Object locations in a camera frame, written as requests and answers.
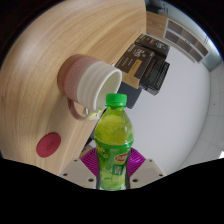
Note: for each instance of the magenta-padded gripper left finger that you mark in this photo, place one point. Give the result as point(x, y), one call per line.
point(77, 171)

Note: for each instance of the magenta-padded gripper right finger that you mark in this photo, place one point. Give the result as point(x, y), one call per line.
point(148, 171)

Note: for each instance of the green tea drink bottle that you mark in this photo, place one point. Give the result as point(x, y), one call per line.
point(114, 150)

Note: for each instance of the flat round red coaster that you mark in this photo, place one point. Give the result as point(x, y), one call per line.
point(48, 145)

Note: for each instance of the white and pink mug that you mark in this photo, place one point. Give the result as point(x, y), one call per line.
point(86, 81)

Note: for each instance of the black printed box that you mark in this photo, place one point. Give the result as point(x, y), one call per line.
point(156, 75)

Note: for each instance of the tan and black carton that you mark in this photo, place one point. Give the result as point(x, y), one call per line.
point(133, 63)

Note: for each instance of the brown cardboard box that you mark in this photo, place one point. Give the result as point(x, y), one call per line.
point(153, 43)

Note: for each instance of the wooden shelf unit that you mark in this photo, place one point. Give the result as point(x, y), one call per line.
point(186, 40)

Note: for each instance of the dark armchair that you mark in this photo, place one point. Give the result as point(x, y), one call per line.
point(158, 6)

